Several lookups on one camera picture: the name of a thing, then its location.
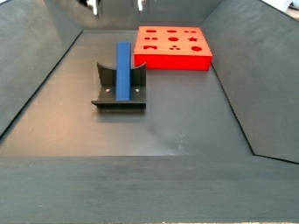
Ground black curved fixture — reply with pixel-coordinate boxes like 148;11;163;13
90;64;145;108

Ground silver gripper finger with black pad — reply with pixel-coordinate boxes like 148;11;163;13
86;0;101;16

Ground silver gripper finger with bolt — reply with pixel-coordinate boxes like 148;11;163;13
136;0;145;11

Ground red foam shape board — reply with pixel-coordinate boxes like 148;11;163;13
133;26;212;71

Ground blue rectangular block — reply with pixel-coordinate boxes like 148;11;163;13
116;42;130;101

